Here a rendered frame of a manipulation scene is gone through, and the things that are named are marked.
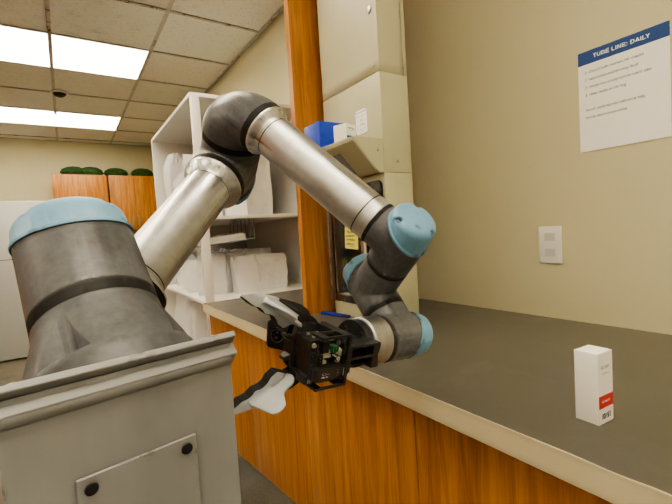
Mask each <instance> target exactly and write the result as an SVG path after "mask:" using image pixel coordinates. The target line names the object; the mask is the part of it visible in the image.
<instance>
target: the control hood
mask: <svg viewBox="0 0 672 504"><path fill-rule="evenodd" d="M322 149H324V150H325V151H326V152H327V153H329V154H330V155H331V156H335V155H338V154H340V155H341V156H342V157H343V158H344V159H345V161H346V162H347V163H348V164H349V165H350V167H351V168H352V169H353V170H354V171H355V173H356V174H357V175H356V176H357V177H359V178H362V177H366V176H370V175H374V174H379V173H383V172H384V158H383V140H382V139H379V138H369V137H358V136H351V137H348V138H346V139H343V140H340V141H338V142H335V143H333V144H330V145H328V146H325V147H322Z"/></svg>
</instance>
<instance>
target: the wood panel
mask: <svg viewBox="0 0 672 504"><path fill-rule="evenodd" d="M283 2H284V17H285V32H286V47H287V62H288V77H289V92H290V107H291V122H292V124H293V125H294V126H295V127H296V128H298V129H299V130H300V131H301V132H303V133H304V128H305V127H307V126H309V125H311V124H313V123H315V122H317V121H324V112H323V102H324V101H323V94H322V75H321V62H320V46H319V30H318V14H317V0H283ZM296 198H297V213H298V228H299V243H300V258H301V273H302V288H303V303H304V307H305V308H307V309H308V310H309V312H310V314H315V313H320V312H321V311H331V310H336V307H335V299H332V296H331V280H330V264H329V257H330V256H329V248H328V232H327V216H326V209H325V208H324V207H323V206H321V205H320V204H319V203H318V202H317V201H316V200H314V199H313V198H312V197H311V196H310V195H308V194H307V193H306V192H305V191H304V190H303V189H301V188H300V187H299V186H298V185H297V184H296Z"/></svg>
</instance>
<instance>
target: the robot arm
mask: <svg viewBox="0 0 672 504"><path fill-rule="evenodd" d="M260 154H262V155H263V156H264V157H265V158H266V159H267V160H269V161H270V162H271V163H272V164H273V165H274V166H276V167H277V168H278V169H279V170H280V171H282V172H283V173H284V174H285V175H286V176H287V177H289V178H290V179H291V180H292V181H293V182H294V183H296V184H297V185H298V186H299V187H300V188H301V189H303V190H304V191H305V192H306V193H307V194H308V195H310V196H311V197H312V198H313V199H314V200H316V201H317V202H318V203H319V204H320V205H321V206H323V207H324V208H325V209H326V210H327V211H328V212H330V213H331V214H332V215H333V216H334V217H335V218H337V219H338V220H339V221H340V222H341V223H342V224H344V225H345V226H346V227H347V228H348V229H350V230H351V231H352V232H353V233H354V234H355V235H357V236H358V237H359V238H360V239H361V240H362V241H364V242H365V243H366V244H367V245H368V246H369V247H371V249H370V250H369V252H368V253H365V254H361V255H358V256H356V257H354V258H353V259H351V262H349V263H347V264H346V265H345V267H344V269H343V278H344V280H345V282H346V284H347V289H348V291H349V293H350V294H351V295H352V297H353V299H354V301H355V302H356V304H357V306H358V308H359V310H360V312H361V314H362V316H363V317H356V318H353V319H349V320H345V321H343V322H342V323H341V324H340V325H339V327H336V326H334V325H331V324H329V323H327V322H325V321H321V322H318V321H317V320H316V318H314V317H313V316H311V315H310V312H309V310H308V309H307V308H305V307H304V306H303V305H301V304H299V303H297V302H294V301H292V300H288V299H284V298H280V297H275V296H270V295H266V294H261V293H244V294H241V295H240V298H241V299H243V300H244V301H245V302H246V303H248V304H249V305H251V306H254V307H257V309H258V310H259V311H261V312H263V313H264V314H267V315H269V316H270V318H271V320H269V321H268V325H267V339H266V344H267V346H268V347H270V348H274V349H279V350H283V352H282V353H281V354H280V355H279V358H281V359H282V360H283V362H284V364H285V365H287V367H285V368H284V369H282V370H280V369H277V368H270V369H269V370H268V371H267V372H265V373H264V375H263V377H262V379H261V380H260V381H259V382H258V383H256V384H254V385H251V386H250V387H249V388H248V389H247V390H246V391H245V392H244V393H243V394H241V395H239V396H237V397H235V398H234V399H233V401H234V414H240V413H243V412H246V411H249V410H251V409H254V408H256V409H258V410H261V411H264V412H266V413H269V414H272V415H275V414H278V413H280V412H281V411H282V410H283V409H284V408H285V406H286V401H285V397H284V393H285V392H286V391H287V390H289V389H291V388H292V387H294V386H295V385H296V384H298V383H299V382H300V383H302V384H303V385H306V386H307V387H309V388H310V389H311V390H313V391H314V392H318V391H322V390H326V389H331V388H335V387H339V386H343V385H345V384H346V378H347V374H348V373H349V372H350V367H351V368H355V367H365V368H368V367H370V368H373V367H377V366H378V364H380V363H386V362H391V361H396V360H401V359H404V360H406V359H410V358H412V357H414V356H417V355H421V354H423V353H425V352H426V351H427V350H428V349H429V348H430V346H431V344H432V340H433V330H432V326H431V324H430V322H429V321H428V319H427V318H426V317H425V316H423V315H421V314H420V313H415V312H409V310H408V308H407V306H406V305H405V303H404V301H403V300H402V298H401V296H400V295H399V293H398V291H397V289H398V287H399V286H400V285H401V283H402V282H403V280H404V279H405V278H406V276H407V275H408V273H409V272H410V271H411V269H412V268H413V267H414V265H415V264H416V262H417V261H418V260H419V258H420V257H422V256H423V255H424V254H425V252H426V250H427V247H428V245H429V244H430V242H431V241H432V239H433V238H434V236H435V233H436V225H435V222H434V220H433V218H432V217H431V215H430V214H429V213H428V212H427V211H426V210H424V209H423V208H421V207H419V208H418V207H416V206H415V205H414V204H411V203H402V204H399V205H397V206H396V207H394V206H393V205H392V204H391V203H390V202H388V201H387V200H386V199H385V198H383V197H382V196H381V195H380V194H378V193H377V192H376V191H375V190H373V189H372V188H371V187H370V186H368V185H367V184H366V183H365V182H364V181H362V180H361V179H360V178H359V177H357V176H356V175H355V174H354V173H352V172H351V171H350V170H349V169H347V168H346V167H345V166H344V165H342V164H341V163H340V162H339V161H337V160H336V159H335V158H334V157H332V156H331V155H330V154H329V153H327V152H326V151H325V150H324V149H322V148H321V147H320V146H319V145H318V144H316V143H315V142H314V141H313V140H311V139H310V138H309V137H308V136H306V135H305V134H304V133H303V132H301V131H300V130H299V129H298V128H296V127H295V126H294V125H293V124H291V123H290V122H289V121H288V120H287V115H286V112H285V111H284V110H283V109H282V108H281V107H280V106H278V105H277V104H276V103H274V102H273V101H272V100H270V99H268V98H267V97H265V96H263V95H260V94H257V93H253V92H249V91H234V92H230V93H227V94H224V95H222V96H220V97H219V98H217V99H216V100H214V101H213V102H212V103H211V105H210V106H209V107H208V109H207V111H206V112H205V115H204V118H203V125H202V136H201V146H200V149H199V151H198V153H197V154H196V155H195V156H194V157H193V158H192V159H191V160H190V161H189V162H188V163H187V165H186V167H185V169H184V179H185V180H184V181H183V182H182V183H181V184H180V185H179V186H178V187H177V188H176V189H175V191H174V192H173V193H172V194H171V195H170V196H169V197H168V198H167V199H166V201H165V202H164V203H163V204H162V205H161V206H160V207H159V208H158V209H157V211H156V212H155V213H154V214H153V215H152V216H151V217H150V218H149V219H148V220H147V222H146V223H145V224H144V225H143V226H142V227H141V228H140V229H139V230H138V232H137V233H136V234H135V235H134V234H133V232H134V229H133V226H132V225H131V224H130V223H129V222H128V220H127V218H126V216H125V214H124V213H123V212H122V210H121V209H119V208H118V207H117V206H115V205H114V204H112V203H107V202H105V201H103V200H101V199H98V198H92V197H81V196H74V197H63V198H57V199H53V200H49V201H46V202H43V203H40V204H38V205H35V206H33V207H31V208H30V209H28V211H27V212H26V213H24V214H21V215H20V216H18V217H17V219H16V220H15V221H14V222H13V224H12V226H11V228H10V231H9V241H10V243H9V245H8V252H9V254H10V255H11V256H12V259H13V264H14V269H15V274H16V279H17V284H18V289H19V294H20V299H21V304H22V309H23V314H24V319H25V324H26V329H27V333H28V338H29V344H30V348H29V353H28V357H27V361H26V365H25V369H24V373H23V377H22V381H23V380H28V379H32V378H36V377H40V376H45V375H49V374H53V373H57V372H61V371H66V370H70V369H74V368H78V367H82V366H87V365H91V364H95V363H99V362H103V361H108V360H112V359H116V358H120V357H125V356H129V355H133V354H137V353H141V352H146V351H150V350H154V349H158V348H162V347H167V346H171V345H175V344H179V343H183V342H188V341H192V340H193V338H192V337H191V336H189V335H188V334H187V333H186V332H185V331H184V330H183V328H182V327H181V326H180V325H179V324H178V323H177V322H176V321H175V320H174V319H173V318H172V317H171V315H170V314H169V313H168V312H167V311H166V310H165V307H166V305H167V297H166V295H165V292H164V291H165V289H166V288H167V287H168V285H169V284H170V282H171V281H172V280H173V278H174V277H175V275H176V274H177V273H178V271H179V270H180V268H181V267H182V266H183V264H184V263H185V262H186V260H187V259H188V257H189V256H190V255H191V253H192V252H193V250H194V249H195V248H196V246H197V245H198V243H199V242H200V241H201V239H202V238H203V236H204V235H205V234H206V232H207V231H208V229H209V228H210V227H211V225H212V224H213V222H214V221H215V220H216V218H217V217H218V215H219V214H220V213H221V211H222V210H223V209H225V208H230V207H232V206H234V205H239V204H241V203H243V202H244V201H245V200H246V199H247V198H248V197H249V196H250V194H251V192H252V190H253V188H254V185H255V181H256V172H257V168H258V163H259V159H260ZM343 368H344V374H343ZM340 378H342V379H340ZM326 381H329V382H331V383H332V385H328V386H324V387H320V386H318V385H317V384H316V383H321V382H326Z"/></svg>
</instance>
